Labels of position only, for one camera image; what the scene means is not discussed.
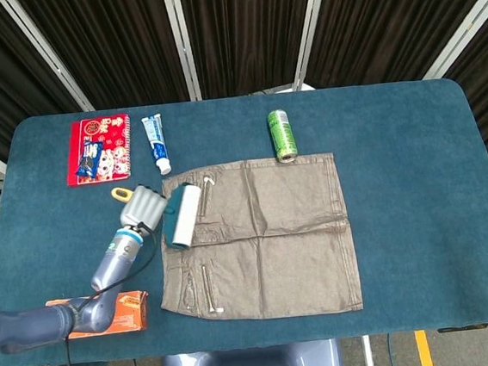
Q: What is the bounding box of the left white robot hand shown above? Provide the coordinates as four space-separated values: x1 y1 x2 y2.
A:
116 181 172 238

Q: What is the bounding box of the teal lint roller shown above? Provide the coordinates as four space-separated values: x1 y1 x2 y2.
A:
110 178 209 257

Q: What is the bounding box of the white blue toothpaste tube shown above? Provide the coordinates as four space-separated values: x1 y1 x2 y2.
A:
140 114 173 177

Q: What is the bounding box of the red spiral notebook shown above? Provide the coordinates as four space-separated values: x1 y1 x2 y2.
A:
61 113 137 188

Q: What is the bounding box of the blue table cloth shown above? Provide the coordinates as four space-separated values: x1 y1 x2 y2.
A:
0 71 488 366

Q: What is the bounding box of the orange cardboard box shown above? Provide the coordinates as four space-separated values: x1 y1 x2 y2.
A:
45 289 152 341

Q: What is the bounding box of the white screen foot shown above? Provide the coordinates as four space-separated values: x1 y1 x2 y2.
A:
247 81 317 98

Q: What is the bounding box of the thin blue cable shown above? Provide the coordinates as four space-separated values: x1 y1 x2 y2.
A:
385 333 398 366

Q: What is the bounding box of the blue cookie snack pack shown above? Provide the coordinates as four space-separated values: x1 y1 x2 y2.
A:
71 140 107 178

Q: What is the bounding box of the brown zippered skirt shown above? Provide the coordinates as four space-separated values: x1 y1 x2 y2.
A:
147 150 365 330

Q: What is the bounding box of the green drink can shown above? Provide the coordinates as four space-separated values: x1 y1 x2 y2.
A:
266 108 299 164

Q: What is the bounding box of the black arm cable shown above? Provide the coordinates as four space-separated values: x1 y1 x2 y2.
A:
53 224 170 366

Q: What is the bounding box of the white table leg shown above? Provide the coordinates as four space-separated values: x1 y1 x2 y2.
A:
361 334 377 366

